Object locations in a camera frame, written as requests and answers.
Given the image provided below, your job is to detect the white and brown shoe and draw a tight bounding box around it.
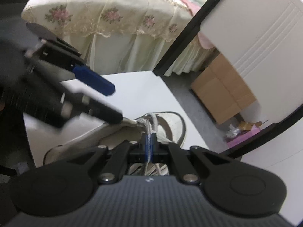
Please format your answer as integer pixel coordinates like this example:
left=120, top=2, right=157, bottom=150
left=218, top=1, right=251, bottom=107
left=43, top=111, right=186, bottom=176

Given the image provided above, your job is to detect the pink cardboard box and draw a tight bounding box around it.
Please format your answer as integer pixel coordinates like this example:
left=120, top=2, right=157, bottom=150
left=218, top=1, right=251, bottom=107
left=228, top=126, right=261, bottom=143

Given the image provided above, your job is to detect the brown cardboard box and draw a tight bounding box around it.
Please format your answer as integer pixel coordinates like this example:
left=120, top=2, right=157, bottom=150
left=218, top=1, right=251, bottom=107
left=238, top=120, right=263, bottom=130

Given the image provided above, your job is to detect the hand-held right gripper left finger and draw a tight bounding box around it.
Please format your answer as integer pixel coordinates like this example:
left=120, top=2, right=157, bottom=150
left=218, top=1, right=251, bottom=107
left=66, top=134, right=149, bottom=185

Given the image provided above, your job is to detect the pink blanket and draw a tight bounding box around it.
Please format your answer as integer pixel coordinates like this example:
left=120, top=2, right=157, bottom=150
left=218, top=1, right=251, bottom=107
left=142, top=0, right=215, bottom=50

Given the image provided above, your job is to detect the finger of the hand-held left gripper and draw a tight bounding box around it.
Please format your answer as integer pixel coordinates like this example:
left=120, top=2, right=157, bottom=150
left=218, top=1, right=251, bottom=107
left=39, top=38, right=116, bottom=97
left=62, top=91, right=124, bottom=125

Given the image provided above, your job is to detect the bed with floral cream bedspread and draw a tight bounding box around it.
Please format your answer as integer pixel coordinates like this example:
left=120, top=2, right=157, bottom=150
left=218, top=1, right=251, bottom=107
left=21, top=0, right=216, bottom=76

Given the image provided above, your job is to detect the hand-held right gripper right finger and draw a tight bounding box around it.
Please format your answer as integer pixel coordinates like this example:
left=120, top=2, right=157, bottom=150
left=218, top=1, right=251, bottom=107
left=150, top=134, right=231, bottom=185

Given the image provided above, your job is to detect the clear plastic bag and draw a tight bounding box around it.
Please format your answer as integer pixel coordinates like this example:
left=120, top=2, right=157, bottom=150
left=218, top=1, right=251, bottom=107
left=225, top=125, right=239, bottom=140

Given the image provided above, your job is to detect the white shoelace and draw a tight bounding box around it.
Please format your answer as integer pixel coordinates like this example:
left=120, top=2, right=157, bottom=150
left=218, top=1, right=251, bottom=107
left=128, top=113, right=168, bottom=176

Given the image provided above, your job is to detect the wooden drawer cabinet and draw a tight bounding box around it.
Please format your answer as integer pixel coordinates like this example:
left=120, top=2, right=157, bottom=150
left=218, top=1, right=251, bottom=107
left=191, top=53, right=257, bottom=125

